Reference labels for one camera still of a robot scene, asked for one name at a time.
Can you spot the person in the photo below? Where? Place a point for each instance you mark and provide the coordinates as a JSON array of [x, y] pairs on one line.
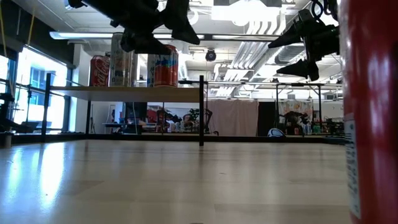
[[187, 119]]

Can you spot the Celsius Arctic Vibe can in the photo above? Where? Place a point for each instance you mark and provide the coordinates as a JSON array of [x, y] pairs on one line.
[[150, 71]]

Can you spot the bright window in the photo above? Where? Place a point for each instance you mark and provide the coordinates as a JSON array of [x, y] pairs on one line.
[[37, 81]]

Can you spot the wooden shelf black metal legs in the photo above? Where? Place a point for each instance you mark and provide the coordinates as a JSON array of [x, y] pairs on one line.
[[130, 94]]

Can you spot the red Coca-Cola can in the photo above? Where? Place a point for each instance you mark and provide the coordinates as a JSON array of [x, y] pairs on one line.
[[99, 71], [373, 124]]

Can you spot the grey post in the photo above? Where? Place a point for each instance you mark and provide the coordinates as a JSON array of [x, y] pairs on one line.
[[7, 140]]

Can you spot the black metal rack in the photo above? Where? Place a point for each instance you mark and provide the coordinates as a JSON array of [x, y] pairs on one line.
[[298, 84]]

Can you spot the black metal rig frame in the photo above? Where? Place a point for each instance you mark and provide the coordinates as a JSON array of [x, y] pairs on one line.
[[236, 138]]

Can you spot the black dome camera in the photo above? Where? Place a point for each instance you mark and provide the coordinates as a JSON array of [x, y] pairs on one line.
[[211, 55]]

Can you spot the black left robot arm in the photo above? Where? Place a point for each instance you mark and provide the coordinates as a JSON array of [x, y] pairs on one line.
[[109, 7]]

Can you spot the silver ventilation duct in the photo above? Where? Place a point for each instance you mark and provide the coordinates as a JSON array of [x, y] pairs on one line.
[[287, 56]]

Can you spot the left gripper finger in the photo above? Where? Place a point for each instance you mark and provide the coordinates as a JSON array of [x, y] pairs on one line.
[[180, 21], [140, 45]]

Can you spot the white curtain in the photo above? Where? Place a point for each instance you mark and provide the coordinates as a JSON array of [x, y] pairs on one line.
[[233, 118]]

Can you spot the Celsius Tropical Vibe can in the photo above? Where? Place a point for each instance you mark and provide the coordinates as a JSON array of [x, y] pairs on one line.
[[116, 68]]

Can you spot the black cabinet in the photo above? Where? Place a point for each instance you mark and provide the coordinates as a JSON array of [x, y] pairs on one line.
[[136, 112]]

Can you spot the red Fanta can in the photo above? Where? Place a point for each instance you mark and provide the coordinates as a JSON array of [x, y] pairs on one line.
[[168, 71]]

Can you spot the colourful art poster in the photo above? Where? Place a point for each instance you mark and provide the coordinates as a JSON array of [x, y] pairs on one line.
[[295, 107]]

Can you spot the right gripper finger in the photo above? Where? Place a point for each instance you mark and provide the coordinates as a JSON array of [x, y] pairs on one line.
[[292, 35], [303, 69]]

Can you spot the white and blue ball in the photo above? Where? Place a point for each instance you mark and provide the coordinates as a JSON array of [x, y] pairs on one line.
[[275, 132]]

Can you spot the black stand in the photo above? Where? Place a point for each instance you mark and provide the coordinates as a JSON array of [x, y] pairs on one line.
[[4, 109]]

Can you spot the long white light bar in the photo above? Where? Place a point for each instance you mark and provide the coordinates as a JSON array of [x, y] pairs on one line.
[[87, 35]]

